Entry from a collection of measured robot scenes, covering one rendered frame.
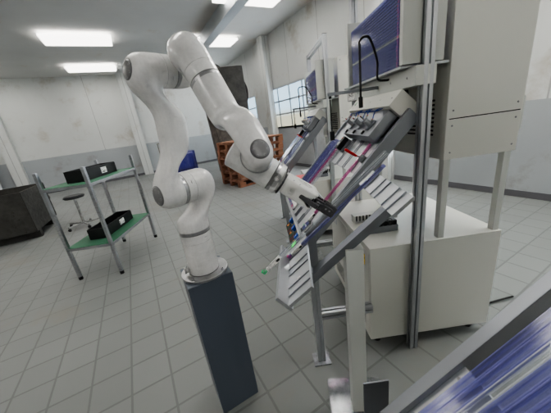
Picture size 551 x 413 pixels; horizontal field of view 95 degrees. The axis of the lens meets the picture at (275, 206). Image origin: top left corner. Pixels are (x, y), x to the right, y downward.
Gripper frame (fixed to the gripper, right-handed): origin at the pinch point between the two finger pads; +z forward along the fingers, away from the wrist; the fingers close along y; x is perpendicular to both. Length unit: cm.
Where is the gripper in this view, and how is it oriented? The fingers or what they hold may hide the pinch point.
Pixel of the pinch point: (327, 208)
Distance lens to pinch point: 73.8
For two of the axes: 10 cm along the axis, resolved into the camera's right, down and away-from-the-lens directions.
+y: 0.6, -3.3, 9.4
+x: -5.1, 8.0, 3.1
